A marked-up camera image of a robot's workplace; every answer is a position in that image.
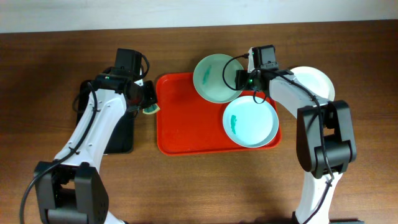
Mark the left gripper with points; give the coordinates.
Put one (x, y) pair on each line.
(152, 98)

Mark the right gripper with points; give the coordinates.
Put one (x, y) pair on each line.
(240, 78)

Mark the green stained sponge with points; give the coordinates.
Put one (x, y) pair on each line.
(152, 109)

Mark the mint green plate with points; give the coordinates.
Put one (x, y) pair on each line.
(208, 78)

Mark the white plate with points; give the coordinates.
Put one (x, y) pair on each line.
(315, 80)

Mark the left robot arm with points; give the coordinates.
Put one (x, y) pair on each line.
(69, 189)

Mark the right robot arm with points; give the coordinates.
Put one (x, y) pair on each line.
(325, 143)

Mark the black rectangular tray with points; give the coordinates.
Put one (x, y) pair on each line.
(122, 137)

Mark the red plastic tray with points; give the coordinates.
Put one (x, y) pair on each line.
(187, 123)

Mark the light blue plate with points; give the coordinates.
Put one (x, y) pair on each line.
(250, 124)

